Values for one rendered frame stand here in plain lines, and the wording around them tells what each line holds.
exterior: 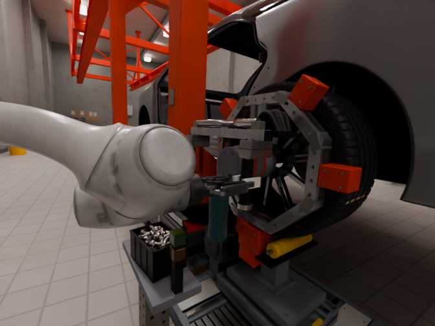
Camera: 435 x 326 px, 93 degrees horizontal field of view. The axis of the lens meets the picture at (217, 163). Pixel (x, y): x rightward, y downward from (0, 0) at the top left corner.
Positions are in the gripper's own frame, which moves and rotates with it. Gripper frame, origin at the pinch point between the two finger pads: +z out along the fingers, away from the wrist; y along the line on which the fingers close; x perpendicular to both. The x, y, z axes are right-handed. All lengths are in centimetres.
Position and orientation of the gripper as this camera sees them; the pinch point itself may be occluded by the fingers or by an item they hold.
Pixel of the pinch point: (246, 181)
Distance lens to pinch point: 61.3
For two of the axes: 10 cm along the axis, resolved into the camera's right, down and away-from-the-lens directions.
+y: 5.8, 1.6, -8.0
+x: 0.5, -9.9, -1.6
